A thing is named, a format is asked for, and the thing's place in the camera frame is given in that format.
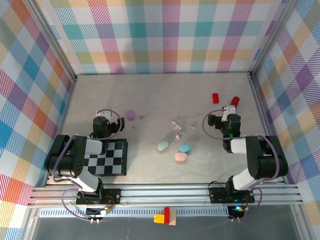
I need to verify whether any red dotted tube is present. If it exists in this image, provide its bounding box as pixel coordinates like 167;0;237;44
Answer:
229;96;240;110

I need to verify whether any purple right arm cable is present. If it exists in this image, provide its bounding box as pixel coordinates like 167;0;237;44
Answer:
202;108;281;222

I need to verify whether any aluminium side rail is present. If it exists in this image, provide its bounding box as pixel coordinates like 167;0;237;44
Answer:
44;74;78;188
248;72;288;186

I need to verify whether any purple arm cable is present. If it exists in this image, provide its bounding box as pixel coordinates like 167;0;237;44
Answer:
202;108;281;222
51;108;125;222

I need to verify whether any pink earbud case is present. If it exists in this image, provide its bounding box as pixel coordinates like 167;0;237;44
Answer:
174;152;188;163

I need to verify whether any black controller box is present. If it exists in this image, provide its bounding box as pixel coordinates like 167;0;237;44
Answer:
85;206;111;218
227;205;245;219

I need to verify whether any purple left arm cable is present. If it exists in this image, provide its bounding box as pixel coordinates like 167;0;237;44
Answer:
51;108;125;222

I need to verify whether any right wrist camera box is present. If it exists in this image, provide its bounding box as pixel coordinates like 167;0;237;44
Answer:
221;104;237;123

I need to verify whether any wooden block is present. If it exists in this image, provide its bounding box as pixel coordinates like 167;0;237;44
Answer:
168;209;177;227

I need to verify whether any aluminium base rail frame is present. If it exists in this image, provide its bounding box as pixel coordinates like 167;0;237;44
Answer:
27;183;305;208

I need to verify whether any white slotted cable duct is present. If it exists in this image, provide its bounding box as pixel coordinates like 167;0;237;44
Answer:
38;206;230;218

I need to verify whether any aluminium frame post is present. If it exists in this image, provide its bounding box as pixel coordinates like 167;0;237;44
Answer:
248;0;297;79
24;0;78;82

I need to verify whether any black white checkerboard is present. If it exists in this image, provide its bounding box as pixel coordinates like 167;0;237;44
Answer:
83;138;129;178

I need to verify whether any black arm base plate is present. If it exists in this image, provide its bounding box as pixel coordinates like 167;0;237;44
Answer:
75;188;122;205
208;186;256;204

